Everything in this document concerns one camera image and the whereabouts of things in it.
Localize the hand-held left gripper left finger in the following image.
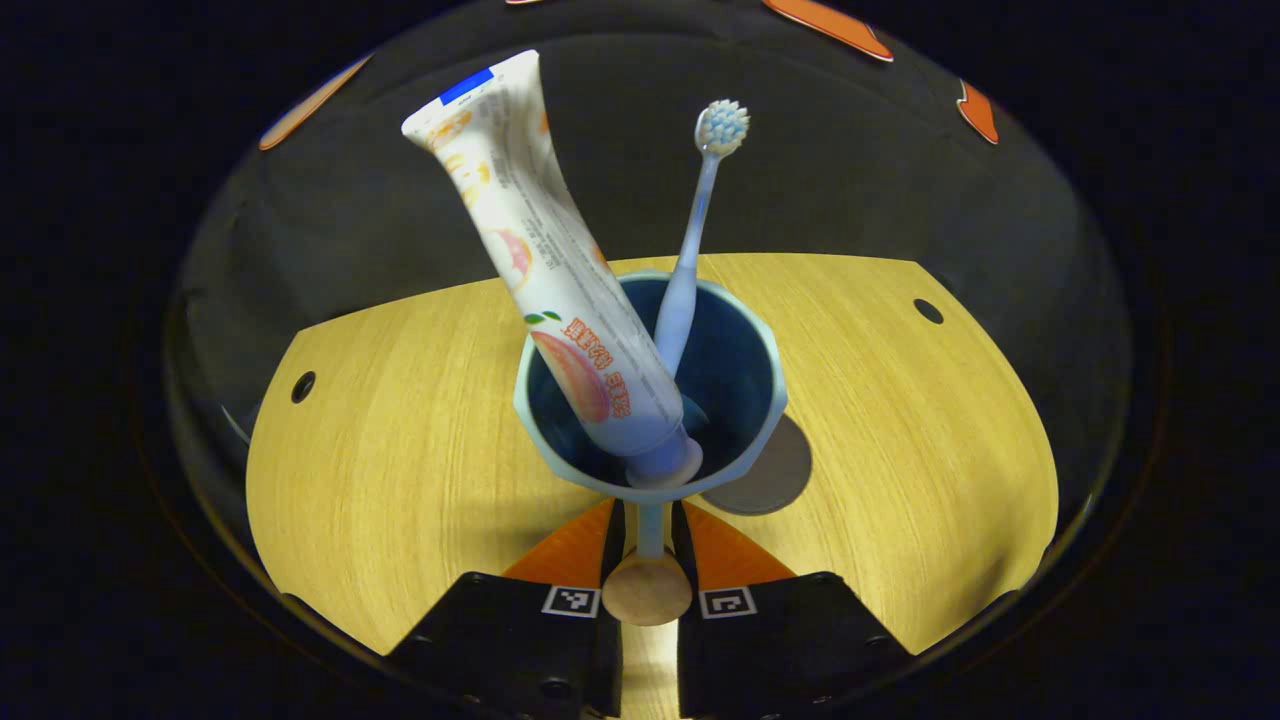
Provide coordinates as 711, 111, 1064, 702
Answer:
388, 498, 627, 720

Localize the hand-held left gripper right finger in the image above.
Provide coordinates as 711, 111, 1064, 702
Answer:
671, 498, 913, 720

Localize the dark brown round coaster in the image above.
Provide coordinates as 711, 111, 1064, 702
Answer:
700, 415, 813, 517

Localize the blue and white cup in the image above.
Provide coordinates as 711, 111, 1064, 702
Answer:
513, 270, 789, 627

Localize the white toothpaste tube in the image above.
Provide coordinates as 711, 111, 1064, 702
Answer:
401, 50, 704, 489

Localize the white toothbrush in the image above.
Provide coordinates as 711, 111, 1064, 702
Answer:
653, 98, 751, 383

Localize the wooden desktop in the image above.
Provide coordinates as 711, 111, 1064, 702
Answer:
245, 252, 1060, 720

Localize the black backdrop cloth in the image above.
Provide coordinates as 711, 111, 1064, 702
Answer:
165, 0, 1136, 561

